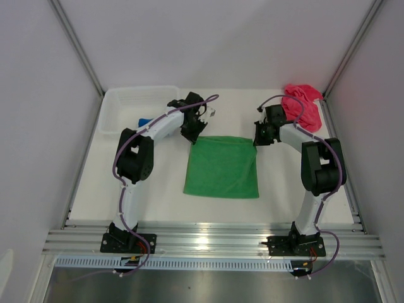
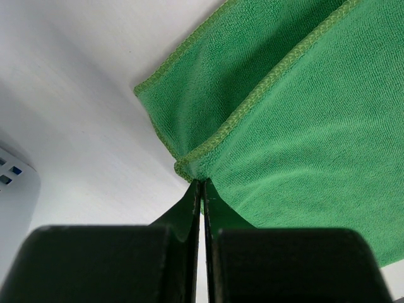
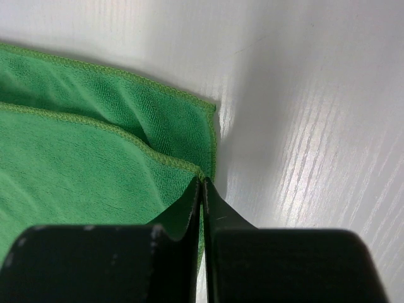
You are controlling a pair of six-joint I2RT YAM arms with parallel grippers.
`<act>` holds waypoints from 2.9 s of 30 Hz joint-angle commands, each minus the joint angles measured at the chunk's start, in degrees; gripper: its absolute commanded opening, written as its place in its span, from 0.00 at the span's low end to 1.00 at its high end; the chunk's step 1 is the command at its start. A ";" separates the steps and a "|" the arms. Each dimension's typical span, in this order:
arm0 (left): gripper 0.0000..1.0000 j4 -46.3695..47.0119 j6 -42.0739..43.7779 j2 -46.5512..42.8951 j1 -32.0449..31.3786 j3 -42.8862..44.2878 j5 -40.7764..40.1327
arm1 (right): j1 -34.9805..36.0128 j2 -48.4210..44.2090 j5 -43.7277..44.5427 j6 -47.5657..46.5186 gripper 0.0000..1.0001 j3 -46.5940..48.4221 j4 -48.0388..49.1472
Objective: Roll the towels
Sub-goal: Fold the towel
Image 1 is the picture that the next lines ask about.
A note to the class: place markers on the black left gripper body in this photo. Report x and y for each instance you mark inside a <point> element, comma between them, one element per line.
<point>191,131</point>

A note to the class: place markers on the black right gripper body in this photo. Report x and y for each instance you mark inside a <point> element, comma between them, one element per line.
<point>262,136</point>

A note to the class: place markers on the green towel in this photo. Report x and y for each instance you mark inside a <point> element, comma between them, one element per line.
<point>222,167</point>

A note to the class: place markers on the blue towel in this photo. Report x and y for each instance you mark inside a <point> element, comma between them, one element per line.
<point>143,122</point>

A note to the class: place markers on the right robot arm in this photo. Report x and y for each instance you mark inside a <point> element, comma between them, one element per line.
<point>322,169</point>

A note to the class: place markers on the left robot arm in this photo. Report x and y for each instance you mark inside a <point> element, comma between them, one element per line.
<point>134,159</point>

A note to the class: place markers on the pink towel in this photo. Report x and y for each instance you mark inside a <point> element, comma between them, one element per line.
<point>301,98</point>

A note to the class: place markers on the white plastic basket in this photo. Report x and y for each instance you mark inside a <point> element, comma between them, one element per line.
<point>124,107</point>

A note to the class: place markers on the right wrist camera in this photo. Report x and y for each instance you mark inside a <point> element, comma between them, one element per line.
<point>262,113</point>

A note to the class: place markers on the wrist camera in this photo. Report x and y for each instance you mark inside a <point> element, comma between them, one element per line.
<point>262,113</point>
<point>209,113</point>

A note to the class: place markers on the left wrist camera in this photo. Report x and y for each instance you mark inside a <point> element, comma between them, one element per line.
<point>209,113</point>

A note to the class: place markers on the aluminium frame post right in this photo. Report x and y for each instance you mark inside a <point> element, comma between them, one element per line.
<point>358,38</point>

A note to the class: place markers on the aluminium frame post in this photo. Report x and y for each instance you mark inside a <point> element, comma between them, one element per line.
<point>75,43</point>
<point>358,38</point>

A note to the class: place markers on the aluminium frame rail right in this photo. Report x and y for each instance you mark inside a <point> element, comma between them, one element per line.
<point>347,189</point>

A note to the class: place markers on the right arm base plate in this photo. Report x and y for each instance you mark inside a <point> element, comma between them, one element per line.
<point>301,246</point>

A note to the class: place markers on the aluminium front rail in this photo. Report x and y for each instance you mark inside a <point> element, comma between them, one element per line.
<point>208,240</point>

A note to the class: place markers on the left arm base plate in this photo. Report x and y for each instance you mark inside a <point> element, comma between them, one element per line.
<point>129,245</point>

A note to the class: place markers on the slotted cable duct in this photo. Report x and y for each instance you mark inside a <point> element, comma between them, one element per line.
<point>165,263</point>

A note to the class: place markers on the aluminium frame post left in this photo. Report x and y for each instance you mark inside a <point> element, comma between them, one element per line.
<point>75,43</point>

